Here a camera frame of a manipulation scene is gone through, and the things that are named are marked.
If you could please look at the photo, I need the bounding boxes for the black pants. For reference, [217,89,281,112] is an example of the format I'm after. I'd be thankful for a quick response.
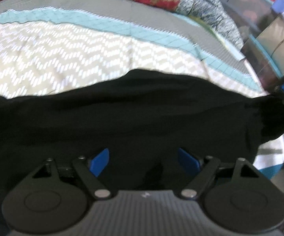
[0,70,284,224]

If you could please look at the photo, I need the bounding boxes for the stacked storage boxes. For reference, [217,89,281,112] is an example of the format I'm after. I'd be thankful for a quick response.
[221,0,284,91]

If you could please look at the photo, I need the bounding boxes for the white and blue patterned bedsheet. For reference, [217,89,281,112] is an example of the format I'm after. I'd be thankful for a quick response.
[0,0,284,168]

